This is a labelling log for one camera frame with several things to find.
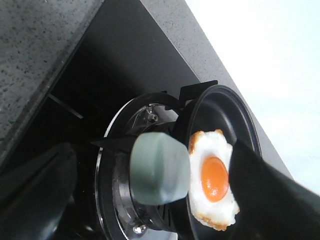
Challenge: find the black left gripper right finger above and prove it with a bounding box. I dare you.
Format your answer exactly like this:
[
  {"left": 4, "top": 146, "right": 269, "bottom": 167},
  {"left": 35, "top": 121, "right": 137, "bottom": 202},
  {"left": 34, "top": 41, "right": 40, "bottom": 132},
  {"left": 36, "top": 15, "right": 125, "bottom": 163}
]
[{"left": 229, "top": 141, "right": 320, "bottom": 240}]

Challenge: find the black pan support grate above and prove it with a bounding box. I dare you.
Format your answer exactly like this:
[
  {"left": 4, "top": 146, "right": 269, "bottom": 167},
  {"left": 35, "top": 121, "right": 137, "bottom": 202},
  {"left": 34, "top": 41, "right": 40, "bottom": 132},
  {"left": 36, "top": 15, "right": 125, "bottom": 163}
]
[{"left": 91, "top": 79, "right": 219, "bottom": 240}]

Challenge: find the black frying pan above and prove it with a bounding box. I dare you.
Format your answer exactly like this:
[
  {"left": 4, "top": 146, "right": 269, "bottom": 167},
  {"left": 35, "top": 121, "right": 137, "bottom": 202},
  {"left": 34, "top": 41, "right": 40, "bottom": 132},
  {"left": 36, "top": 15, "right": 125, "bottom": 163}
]
[{"left": 129, "top": 84, "right": 263, "bottom": 240}]

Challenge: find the black gas burner head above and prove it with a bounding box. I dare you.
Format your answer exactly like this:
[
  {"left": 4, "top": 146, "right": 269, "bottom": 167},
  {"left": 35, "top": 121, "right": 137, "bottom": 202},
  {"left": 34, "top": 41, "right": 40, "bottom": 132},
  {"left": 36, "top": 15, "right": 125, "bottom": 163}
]
[{"left": 112, "top": 150, "right": 179, "bottom": 240}]

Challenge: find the fried egg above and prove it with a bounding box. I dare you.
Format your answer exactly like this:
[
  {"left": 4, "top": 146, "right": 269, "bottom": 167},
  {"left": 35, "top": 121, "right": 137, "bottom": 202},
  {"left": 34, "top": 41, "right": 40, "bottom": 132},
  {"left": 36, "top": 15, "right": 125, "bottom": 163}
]
[{"left": 188, "top": 129, "right": 240, "bottom": 231}]

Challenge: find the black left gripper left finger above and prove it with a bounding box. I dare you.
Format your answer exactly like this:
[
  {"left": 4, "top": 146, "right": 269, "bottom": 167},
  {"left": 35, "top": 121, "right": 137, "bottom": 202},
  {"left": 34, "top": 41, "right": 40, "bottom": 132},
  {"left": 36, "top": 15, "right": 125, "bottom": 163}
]
[{"left": 0, "top": 142, "right": 77, "bottom": 240}]

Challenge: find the black glass gas hob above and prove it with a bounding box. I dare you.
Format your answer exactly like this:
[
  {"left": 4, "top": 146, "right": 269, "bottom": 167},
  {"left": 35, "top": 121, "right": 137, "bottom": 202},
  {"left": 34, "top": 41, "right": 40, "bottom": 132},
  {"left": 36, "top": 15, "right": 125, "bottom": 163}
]
[{"left": 0, "top": 0, "right": 293, "bottom": 240}]

